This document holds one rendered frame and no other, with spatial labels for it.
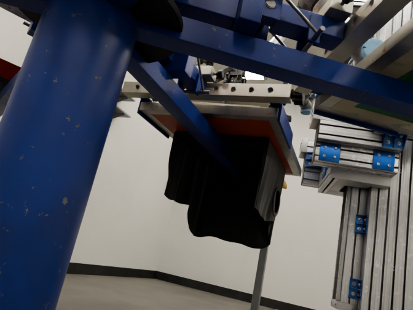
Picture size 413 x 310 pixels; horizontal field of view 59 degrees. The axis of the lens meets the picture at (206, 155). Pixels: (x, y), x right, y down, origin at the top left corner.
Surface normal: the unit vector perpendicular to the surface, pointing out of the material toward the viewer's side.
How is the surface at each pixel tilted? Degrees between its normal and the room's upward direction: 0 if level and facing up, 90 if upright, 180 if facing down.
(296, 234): 90
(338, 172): 90
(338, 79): 90
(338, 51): 180
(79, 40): 90
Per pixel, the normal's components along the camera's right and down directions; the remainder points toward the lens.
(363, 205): -0.13, -0.29
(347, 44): -0.21, 0.94
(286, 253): -0.33, -0.33
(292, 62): 0.17, -0.23
